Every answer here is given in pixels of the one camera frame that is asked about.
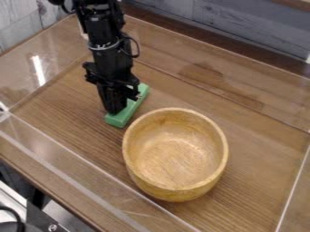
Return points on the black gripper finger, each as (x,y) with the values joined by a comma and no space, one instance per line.
(107,97)
(120,100)

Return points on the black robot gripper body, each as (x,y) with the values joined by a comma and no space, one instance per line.
(109,69)

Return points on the green rectangular block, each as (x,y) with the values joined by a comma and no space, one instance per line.
(120,119)

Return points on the brown wooden bowl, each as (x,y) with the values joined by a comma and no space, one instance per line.
(175,153)

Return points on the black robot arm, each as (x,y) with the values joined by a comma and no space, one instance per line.
(101,21)

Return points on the clear acrylic tray enclosure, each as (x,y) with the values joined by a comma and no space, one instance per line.
(61,147)

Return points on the black metal table frame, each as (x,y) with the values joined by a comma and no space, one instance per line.
(43,212)

